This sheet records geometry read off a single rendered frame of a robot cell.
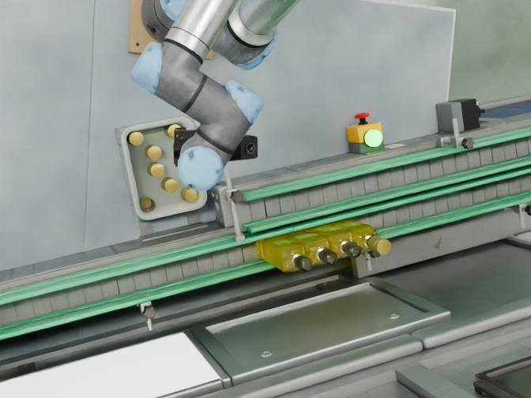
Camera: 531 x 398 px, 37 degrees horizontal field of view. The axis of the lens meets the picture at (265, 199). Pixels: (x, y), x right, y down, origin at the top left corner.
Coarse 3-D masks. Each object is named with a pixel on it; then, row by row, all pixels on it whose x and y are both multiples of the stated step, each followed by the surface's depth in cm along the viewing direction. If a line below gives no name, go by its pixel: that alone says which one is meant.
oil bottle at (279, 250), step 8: (264, 240) 182; (272, 240) 180; (280, 240) 179; (288, 240) 178; (256, 248) 189; (264, 248) 182; (272, 248) 177; (280, 248) 172; (288, 248) 171; (296, 248) 171; (304, 248) 172; (264, 256) 184; (272, 256) 178; (280, 256) 172; (288, 256) 170; (272, 264) 179; (280, 264) 173; (288, 264) 170
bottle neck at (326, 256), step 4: (324, 248) 171; (320, 252) 170; (324, 252) 168; (328, 252) 167; (332, 252) 167; (320, 256) 169; (324, 256) 167; (328, 256) 171; (332, 256) 169; (336, 256) 167; (320, 260) 170; (324, 260) 167; (328, 260) 170; (332, 260) 169; (336, 260) 168; (328, 264) 167; (332, 264) 167
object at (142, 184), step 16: (128, 128) 180; (144, 128) 181; (160, 128) 189; (192, 128) 185; (128, 144) 187; (144, 144) 189; (160, 144) 190; (128, 160) 181; (144, 160) 189; (160, 160) 190; (144, 176) 190; (176, 176) 192; (144, 192) 190; (160, 192) 191; (176, 192) 193; (144, 208) 190; (160, 208) 188; (176, 208) 186; (192, 208) 187
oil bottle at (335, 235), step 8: (328, 224) 186; (312, 232) 184; (320, 232) 180; (328, 232) 178; (336, 232) 177; (344, 232) 175; (328, 240) 175; (336, 240) 173; (344, 240) 173; (352, 240) 174; (336, 248) 173; (344, 256) 174
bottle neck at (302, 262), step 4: (296, 256) 169; (300, 256) 167; (304, 256) 168; (292, 260) 169; (296, 260) 167; (300, 260) 166; (304, 260) 165; (308, 260) 165; (292, 264) 169; (296, 264) 167; (300, 264) 165; (304, 264) 169; (308, 264) 167; (312, 264) 166; (300, 268) 165; (304, 268) 166; (308, 268) 166
